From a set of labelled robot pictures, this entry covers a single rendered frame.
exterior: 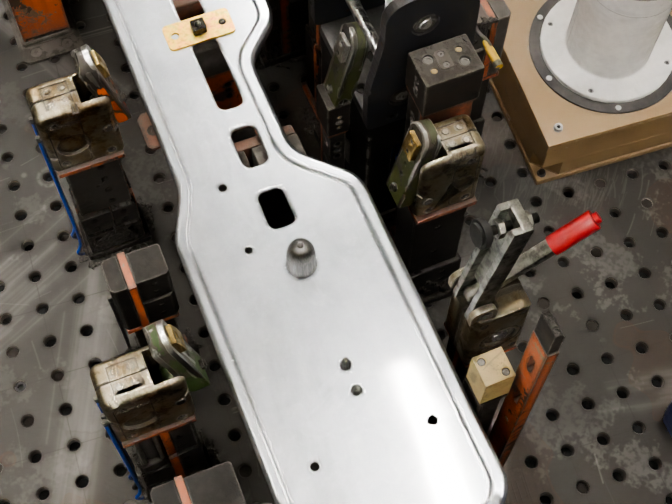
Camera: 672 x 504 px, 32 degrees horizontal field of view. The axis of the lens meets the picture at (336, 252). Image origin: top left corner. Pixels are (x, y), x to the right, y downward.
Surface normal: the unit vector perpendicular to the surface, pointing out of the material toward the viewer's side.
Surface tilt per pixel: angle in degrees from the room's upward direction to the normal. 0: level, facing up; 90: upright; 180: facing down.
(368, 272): 0
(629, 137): 90
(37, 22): 90
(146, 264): 0
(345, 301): 0
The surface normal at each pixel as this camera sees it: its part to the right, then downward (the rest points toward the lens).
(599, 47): -0.51, 0.77
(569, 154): 0.31, 0.85
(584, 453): 0.00, -0.44
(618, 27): -0.32, 0.86
